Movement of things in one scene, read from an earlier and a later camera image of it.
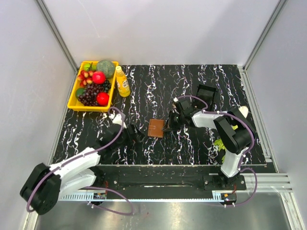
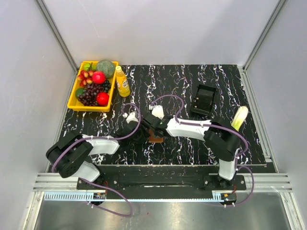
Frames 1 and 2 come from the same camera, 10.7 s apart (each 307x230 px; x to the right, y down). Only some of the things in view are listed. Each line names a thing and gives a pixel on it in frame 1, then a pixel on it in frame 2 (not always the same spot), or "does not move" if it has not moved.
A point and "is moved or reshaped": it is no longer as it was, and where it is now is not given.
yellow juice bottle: x=122 y=83 does not move
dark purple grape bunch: x=88 y=97 does not move
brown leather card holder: x=156 y=128 is moved or reshaped
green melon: x=107 y=66 does not move
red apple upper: x=99 y=77 does not move
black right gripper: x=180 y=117 → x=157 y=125
